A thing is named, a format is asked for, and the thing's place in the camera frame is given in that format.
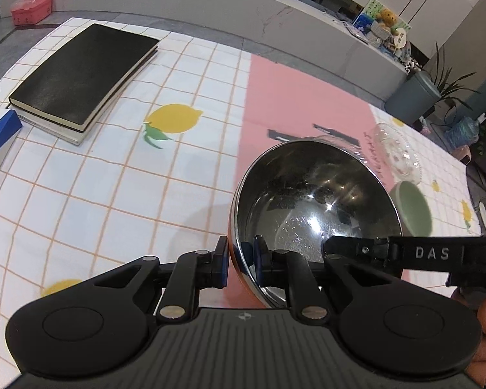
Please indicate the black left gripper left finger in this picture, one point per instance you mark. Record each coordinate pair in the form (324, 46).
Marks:
(183, 281)

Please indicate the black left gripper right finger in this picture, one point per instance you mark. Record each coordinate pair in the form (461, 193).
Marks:
(289, 270)

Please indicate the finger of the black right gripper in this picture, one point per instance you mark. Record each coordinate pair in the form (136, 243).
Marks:
(440, 254)

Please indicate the blue stainless steel bowl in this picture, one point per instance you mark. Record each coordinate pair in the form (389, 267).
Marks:
(296, 195)

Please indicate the clear beaded glass plate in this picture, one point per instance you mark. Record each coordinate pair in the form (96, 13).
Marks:
(345, 146)

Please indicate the green ceramic bowl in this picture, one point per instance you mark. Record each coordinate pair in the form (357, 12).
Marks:
(412, 208)

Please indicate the clear floral glass plate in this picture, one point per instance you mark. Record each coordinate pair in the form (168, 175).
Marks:
(397, 153)

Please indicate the lemon checkered tablecloth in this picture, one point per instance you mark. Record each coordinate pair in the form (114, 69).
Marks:
(157, 172)

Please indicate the blue water bottle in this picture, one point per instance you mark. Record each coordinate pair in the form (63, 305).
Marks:
(463, 133)

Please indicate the grey trash bin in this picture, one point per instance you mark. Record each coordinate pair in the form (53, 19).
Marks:
(413, 98)

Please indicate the white notebook under black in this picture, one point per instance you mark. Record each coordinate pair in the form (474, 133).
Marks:
(74, 136)

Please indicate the pink plastic toolbox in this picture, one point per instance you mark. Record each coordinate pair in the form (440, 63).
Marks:
(30, 12)

